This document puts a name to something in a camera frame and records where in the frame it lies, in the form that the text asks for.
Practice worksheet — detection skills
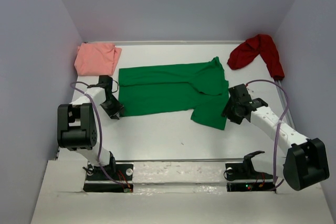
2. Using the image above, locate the green t-shirt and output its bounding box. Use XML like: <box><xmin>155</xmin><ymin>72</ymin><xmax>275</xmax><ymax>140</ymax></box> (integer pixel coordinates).
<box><xmin>119</xmin><ymin>57</ymin><xmax>229</xmax><ymax>130</ymax></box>

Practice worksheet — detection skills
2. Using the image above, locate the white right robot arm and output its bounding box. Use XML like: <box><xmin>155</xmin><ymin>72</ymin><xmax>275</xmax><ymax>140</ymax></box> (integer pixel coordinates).
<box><xmin>222</xmin><ymin>84</ymin><xmax>330</xmax><ymax>191</ymax></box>

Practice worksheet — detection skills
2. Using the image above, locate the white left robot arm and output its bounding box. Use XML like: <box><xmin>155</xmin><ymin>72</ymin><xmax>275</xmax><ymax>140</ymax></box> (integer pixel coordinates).
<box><xmin>57</xmin><ymin>75</ymin><xmax>124</xmax><ymax>184</ymax></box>

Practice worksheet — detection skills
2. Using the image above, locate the folded pink t-shirt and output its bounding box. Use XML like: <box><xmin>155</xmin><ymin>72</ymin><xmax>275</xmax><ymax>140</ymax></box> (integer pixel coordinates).
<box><xmin>74</xmin><ymin>42</ymin><xmax>122</xmax><ymax>76</ymax></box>

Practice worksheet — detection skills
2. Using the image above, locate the red t-shirt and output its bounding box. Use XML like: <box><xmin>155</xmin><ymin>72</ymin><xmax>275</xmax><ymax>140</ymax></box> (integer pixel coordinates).
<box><xmin>227</xmin><ymin>34</ymin><xmax>285</xmax><ymax>80</ymax></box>

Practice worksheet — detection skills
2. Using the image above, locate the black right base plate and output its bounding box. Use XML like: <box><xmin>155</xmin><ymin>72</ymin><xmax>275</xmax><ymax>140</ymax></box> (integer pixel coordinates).
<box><xmin>223</xmin><ymin>162</ymin><xmax>275</xmax><ymax>193</ymax></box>

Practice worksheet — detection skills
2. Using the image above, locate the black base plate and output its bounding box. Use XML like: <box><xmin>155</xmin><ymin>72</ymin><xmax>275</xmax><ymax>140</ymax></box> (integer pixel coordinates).
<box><xmin>223</xmin><ymin>162</ymin><xmax>275</xmax><ymax>193</ymax></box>
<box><xmin>82</xmin><ymin>163</ymin><xmax>134</xmax><ymax>193</ymax></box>

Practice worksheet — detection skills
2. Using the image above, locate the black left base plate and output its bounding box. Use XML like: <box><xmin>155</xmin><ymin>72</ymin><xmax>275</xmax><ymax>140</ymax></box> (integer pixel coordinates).
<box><xmin>82</xmin><ymin>163</ymin><xmax>134</xmax><ymax>193</ymax></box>

